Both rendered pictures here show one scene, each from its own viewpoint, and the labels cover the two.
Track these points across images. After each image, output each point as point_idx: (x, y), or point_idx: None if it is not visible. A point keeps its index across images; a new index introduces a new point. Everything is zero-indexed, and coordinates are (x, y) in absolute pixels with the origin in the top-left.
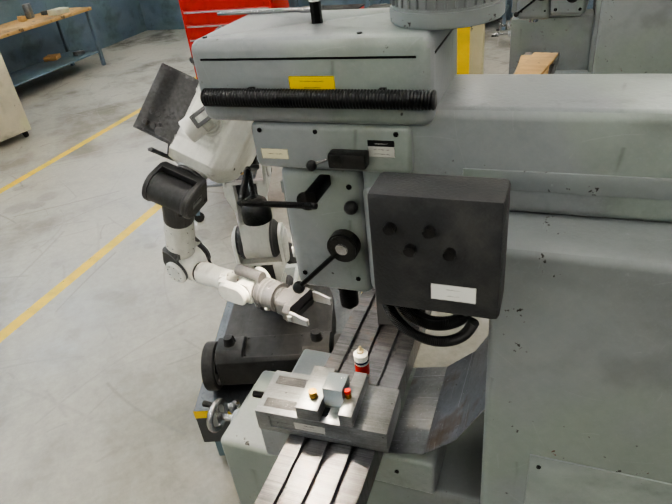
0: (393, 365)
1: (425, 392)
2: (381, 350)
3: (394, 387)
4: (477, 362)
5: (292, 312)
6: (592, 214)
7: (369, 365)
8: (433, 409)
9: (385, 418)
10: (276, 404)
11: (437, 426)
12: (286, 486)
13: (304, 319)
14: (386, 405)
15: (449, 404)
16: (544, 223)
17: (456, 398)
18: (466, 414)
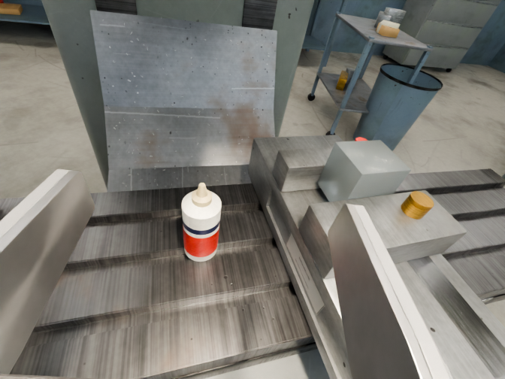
0: (152, 206)
1: (171, 187)
2: (105, 242)
3: (210, 189)
4: (149, 86)
5: (419, 352)
6: None
7: (166, 247)
8: (205, 168)
9: (317, 140)
10: (476, 327)
11: (240, 150)
12: (465, 261)
13: (368, 219)
14: (295, 143)
15: (207, 137)
16: None
17: (201, 125)
18: (249, 89)
